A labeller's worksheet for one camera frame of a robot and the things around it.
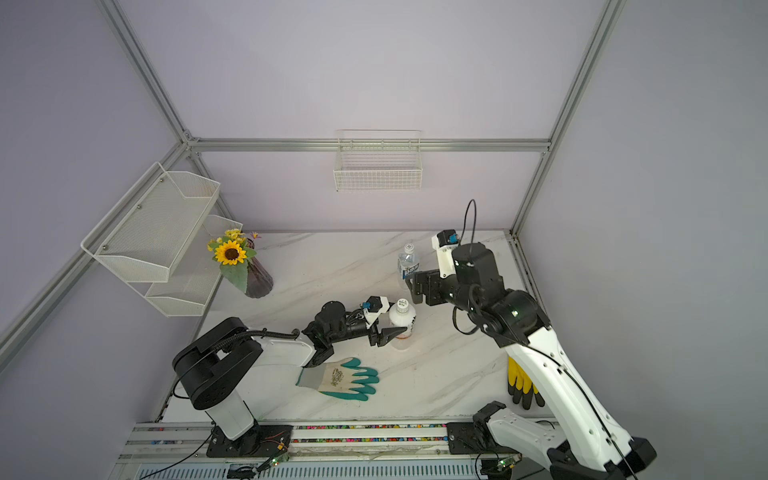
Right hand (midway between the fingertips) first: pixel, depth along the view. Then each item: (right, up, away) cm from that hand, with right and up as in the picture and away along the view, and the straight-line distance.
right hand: (425, 281), depth 68 cm
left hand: (-6, -11, +13) cm, 18 cm away
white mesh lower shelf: (-71, 0, +26) cm, 75 cm away
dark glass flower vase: (-51, -2, +28) cm, 58 cm away
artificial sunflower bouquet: (-52, +7, +14) cm, 55 cm away
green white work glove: (-20, -29, +14) cm, 38 cm away
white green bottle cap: (-5, -6, +5) cm, 10 cm away
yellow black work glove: (+28, -30, +12) cm, 42 cm away
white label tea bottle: (-5, -9, +8) cm, 13 cm away
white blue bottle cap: (-3, +8, +23) cm, 24 cm away
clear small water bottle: (-3, +5, +25) cm, 26 cm away
